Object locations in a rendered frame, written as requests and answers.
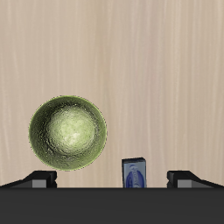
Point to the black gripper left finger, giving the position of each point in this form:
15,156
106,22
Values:
40,177

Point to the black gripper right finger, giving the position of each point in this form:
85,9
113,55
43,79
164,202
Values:
180,178

